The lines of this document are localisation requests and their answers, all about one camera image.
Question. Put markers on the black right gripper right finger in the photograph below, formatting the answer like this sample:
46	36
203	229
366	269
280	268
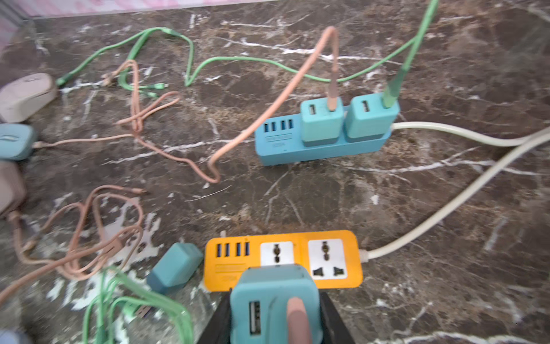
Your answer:
333	327

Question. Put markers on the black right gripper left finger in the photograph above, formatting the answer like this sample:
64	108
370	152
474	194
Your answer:
218	329

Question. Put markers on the teal USB charger adapter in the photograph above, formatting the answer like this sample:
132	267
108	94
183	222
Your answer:
260	299
175	268

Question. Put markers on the lavender wireless mouse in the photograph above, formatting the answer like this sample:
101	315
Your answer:
13	337

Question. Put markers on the orange power strip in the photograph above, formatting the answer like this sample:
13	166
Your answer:
331	258

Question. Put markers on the blue power strip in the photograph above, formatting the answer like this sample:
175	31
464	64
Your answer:
279	141

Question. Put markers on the teal charger on blue strip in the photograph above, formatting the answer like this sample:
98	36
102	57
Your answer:
320	125

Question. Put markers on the light blue wireless mouse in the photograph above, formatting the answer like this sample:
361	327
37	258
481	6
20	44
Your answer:
16	141

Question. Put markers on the pink wireless mouse far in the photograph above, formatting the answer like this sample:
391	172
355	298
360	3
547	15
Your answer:
22	98

